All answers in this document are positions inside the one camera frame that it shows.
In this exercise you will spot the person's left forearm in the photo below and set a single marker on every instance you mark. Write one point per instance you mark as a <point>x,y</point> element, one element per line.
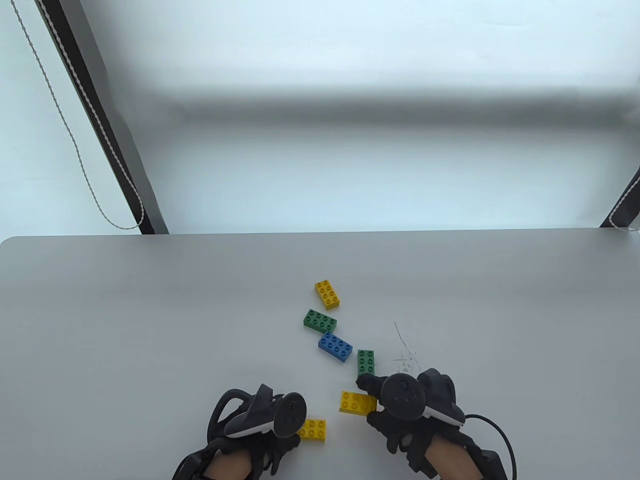
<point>227,462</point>

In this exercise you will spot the black wrist sensor band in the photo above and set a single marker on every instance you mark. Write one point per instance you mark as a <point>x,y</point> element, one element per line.
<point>192,462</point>
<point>490,465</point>

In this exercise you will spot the person's right hand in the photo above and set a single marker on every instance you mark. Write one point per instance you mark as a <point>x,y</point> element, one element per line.
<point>395,435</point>

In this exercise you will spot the black left wrist sensor band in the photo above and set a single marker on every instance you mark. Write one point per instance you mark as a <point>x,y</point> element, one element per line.
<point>192,462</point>

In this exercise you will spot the blue lego brick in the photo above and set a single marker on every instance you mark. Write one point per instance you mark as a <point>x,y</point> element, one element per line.
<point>335,346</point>

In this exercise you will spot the green lego brick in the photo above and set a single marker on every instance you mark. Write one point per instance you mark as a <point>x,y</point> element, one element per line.
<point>320,321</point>
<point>366,361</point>

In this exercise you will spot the yellow lego brick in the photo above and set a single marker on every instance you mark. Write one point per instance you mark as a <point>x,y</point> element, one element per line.
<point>355,401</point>
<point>327,294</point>
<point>314,431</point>

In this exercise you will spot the black right wrist sensor band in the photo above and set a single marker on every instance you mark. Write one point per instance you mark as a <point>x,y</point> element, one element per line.
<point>490,465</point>

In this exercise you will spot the person's left hand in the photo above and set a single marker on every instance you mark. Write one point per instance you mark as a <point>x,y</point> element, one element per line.
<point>280,442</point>

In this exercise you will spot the dark grey controller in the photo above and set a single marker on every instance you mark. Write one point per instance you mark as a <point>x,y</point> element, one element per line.
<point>400,397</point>
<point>290,415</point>

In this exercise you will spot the black frame pole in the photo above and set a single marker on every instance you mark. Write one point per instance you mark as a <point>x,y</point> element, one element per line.
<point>625,210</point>
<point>92,100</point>

